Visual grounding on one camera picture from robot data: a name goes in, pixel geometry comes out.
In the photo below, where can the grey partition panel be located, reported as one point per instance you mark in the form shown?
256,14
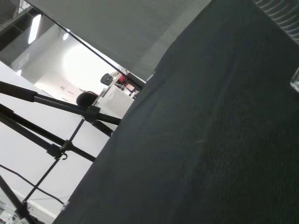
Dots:
116,28

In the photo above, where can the black tripod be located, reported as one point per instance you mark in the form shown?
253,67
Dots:
93,113

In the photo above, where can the black bench cloth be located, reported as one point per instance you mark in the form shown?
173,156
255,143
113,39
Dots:
187,140

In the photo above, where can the red object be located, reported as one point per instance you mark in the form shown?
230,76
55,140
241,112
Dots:
122,79

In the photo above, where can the black round object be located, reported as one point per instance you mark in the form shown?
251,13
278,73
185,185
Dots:
86,99

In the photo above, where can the clear cloth clip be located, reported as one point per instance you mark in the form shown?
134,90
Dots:
65,206

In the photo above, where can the white box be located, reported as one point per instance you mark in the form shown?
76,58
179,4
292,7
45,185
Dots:
116,100

